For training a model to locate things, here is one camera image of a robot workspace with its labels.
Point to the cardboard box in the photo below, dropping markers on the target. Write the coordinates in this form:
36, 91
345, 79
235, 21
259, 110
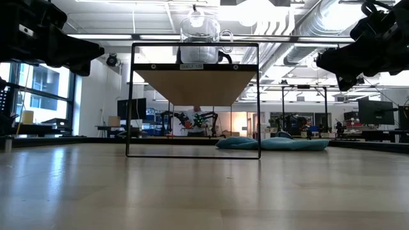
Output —
114, 121
27, 117

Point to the black aluminium table frame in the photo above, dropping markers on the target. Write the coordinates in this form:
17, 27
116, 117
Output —
64, 141

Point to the green ceramic mug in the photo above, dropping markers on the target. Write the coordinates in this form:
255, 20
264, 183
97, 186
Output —
178, 57

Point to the clear glass mug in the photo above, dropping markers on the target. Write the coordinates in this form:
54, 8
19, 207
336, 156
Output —
198, 56

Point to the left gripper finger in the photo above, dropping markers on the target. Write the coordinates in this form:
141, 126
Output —
70, 51
83, 71

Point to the long ceiling light fixture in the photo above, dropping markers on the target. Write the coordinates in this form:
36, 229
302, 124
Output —
102, 36

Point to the background black metal rig frame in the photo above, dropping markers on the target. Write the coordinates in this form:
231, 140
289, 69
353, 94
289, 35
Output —
303, 86

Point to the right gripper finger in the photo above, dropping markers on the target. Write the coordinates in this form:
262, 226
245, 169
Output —
347, 82
342, 62

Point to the person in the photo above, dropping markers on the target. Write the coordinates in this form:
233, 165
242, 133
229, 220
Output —
197, 109

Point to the background black robot arm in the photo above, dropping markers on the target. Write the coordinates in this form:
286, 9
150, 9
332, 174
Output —
207, 116
179, 116

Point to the round black camera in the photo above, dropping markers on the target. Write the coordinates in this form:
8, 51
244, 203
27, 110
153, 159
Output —
112, 60

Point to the teal cloth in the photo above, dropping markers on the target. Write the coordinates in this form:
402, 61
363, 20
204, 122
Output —
271, 144

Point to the black monitor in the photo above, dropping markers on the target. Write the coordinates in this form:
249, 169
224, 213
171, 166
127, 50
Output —
375, 111
123, 108

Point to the wooden shelf black metal frame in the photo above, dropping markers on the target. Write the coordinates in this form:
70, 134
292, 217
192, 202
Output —
198, 86

